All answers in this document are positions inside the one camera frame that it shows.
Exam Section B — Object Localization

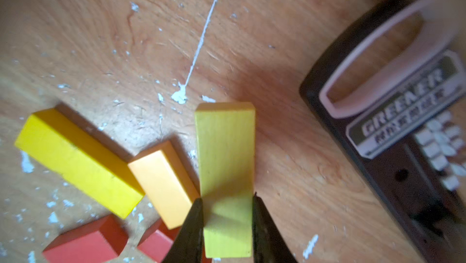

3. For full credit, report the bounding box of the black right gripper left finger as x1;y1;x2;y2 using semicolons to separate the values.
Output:
163;198;204;263

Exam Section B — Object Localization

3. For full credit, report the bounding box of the orange block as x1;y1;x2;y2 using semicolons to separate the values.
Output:
128;141;200;230

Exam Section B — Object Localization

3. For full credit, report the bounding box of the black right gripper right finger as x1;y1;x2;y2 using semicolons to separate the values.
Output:
252;193;297;263

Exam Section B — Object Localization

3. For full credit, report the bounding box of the red cube block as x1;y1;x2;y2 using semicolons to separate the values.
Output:
137;217;212;263

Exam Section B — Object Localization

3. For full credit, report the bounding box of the bright yellow block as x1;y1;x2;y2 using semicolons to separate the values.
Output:
15;108;145;219

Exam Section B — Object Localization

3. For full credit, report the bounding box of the small red block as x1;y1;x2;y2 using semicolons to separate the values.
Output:
42;214;129;263

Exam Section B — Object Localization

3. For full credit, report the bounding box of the lime yellow long block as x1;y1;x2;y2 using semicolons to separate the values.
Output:
195;102;256;259

